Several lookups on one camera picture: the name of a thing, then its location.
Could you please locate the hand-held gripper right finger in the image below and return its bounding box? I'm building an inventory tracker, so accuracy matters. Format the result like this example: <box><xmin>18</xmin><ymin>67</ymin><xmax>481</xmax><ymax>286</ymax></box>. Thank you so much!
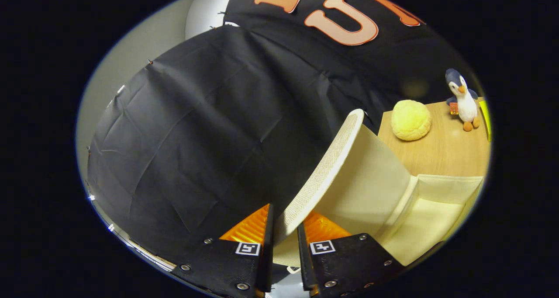
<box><xmin>297</xmin><ymin>211</ymin><xmax>404</xmax><ymax>298</ymax></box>

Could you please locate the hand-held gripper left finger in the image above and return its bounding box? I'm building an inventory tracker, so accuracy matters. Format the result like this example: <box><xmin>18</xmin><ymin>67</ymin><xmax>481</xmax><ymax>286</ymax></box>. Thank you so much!
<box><xmin>170</xmin><ymin>204</ymin><xmax>274</xmax><ymax>298</ymax></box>

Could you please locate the cream fabric storage box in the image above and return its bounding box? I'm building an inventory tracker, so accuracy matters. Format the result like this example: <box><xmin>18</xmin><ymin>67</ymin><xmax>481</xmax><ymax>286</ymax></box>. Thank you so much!
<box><xmin>273</xmin><ymin>109</ymin><xmax>484</xmax><ymax>268</ymax></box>

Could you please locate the black backdrop cloth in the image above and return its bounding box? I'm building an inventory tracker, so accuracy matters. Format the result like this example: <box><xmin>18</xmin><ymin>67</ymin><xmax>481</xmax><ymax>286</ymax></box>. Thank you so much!
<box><xmin>86</xmin><ymin>0</ymin><xmax>483</xmax><ymax>285</ymax></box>

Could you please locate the yellow plush bun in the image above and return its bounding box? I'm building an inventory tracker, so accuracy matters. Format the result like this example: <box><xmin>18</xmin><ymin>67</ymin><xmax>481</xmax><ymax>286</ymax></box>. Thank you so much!
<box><xmin>391</xmin><ymin>100</ymin><xmax>432</xmax><ymax>141</ymax></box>

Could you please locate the plush penguin toy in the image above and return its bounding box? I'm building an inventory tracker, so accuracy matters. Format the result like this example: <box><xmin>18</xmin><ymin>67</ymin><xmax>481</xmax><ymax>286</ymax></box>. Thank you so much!
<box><xmin>445</xmin><ymin>68</ymin><xmax>481</xmax><ymax>132</ymax></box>

